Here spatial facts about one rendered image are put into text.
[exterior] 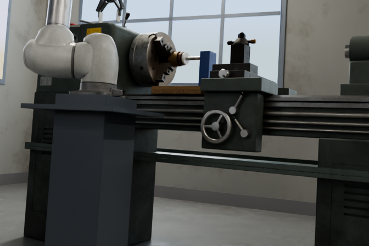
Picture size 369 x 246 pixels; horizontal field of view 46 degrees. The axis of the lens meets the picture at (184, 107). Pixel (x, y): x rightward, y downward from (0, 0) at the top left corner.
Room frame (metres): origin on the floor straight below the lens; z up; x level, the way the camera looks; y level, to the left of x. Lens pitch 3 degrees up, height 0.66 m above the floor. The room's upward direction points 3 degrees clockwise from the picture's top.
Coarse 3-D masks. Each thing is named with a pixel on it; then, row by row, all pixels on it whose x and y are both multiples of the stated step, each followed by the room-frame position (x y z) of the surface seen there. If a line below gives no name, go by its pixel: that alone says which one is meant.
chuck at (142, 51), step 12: (144, 36) 2.43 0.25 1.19; (156, 36) 2.43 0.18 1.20; (168, 36) 2.53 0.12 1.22; (144, 48) 2.37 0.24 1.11; (144, 60) 2.37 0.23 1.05; (156, 60) 2.44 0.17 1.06; (144, 72) 2.40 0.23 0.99; (156, 72) 2.45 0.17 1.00; (144, 84) 2.49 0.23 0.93; (168, 84) 2.55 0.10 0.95
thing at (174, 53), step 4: (172, 52) 2.42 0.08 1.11; (176, 52) 2.42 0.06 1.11; (180, 52) 2.41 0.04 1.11; (184, 52) 2.42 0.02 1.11; (172, 56) 2.41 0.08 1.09; (176, 56) 2.40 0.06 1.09; (180, 56) 2.39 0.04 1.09; (168, 60) 2.44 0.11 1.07; (172, 60) 2.41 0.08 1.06; (176, 60) 2.40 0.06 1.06; (180, 60) 2.39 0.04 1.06; (172, 64) 2.42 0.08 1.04; (176, 64) 2.42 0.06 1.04; (180, 64) 2.41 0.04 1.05
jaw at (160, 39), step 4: (152, 36) 2.42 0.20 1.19; (156, 40) 2.39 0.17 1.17; (160, 40) 2.39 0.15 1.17; (156, 44) 2.41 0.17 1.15; (160, 44) 2.40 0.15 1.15; (164, 44) 2.43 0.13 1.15; (168, 44) 2.42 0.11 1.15; (156, 48) 2.44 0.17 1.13; (160, 48) 2.42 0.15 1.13; (164, 48) 2.41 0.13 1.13; (168, 48) 2.43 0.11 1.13; (172, 48) 2.43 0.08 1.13; (160, 52) 2.44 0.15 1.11; (164, 52) 2.43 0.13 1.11; (168, 52) 2.42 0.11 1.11; (160, 56) 2.46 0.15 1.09; (164, 56) 2.45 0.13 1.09; (168, 56) 2.43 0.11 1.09
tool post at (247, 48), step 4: (232, 44) 2.15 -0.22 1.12; (236, 44) 2.14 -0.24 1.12; (240, 44) 2.13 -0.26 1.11; (244, 44) 2.12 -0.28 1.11; (232, 48) 2.15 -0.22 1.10; (236, 48) 2.14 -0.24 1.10; (240, 48) 2.13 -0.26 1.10; (244, 48) 2.12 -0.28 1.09; (248, 48) 2.16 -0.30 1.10; (232, 52) 2.15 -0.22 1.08; (236, 52) 2.14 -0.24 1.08; (240, 52) 2.13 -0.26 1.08; (244, 52) 2.12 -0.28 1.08; (248, 52) 2.16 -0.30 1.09; (232, 56) 2.15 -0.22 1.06; (236, 56) 2.14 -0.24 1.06; (240, 56) 2.13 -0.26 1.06; (244, 56) 2.12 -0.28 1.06; (248, 56) 2.16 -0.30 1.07; (232, 60) 2.15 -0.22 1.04; (236, 60) 2.14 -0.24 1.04; (240, 60) 2.13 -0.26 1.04; (244, 60) 2.12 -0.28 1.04; (248, 60) 2.16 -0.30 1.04
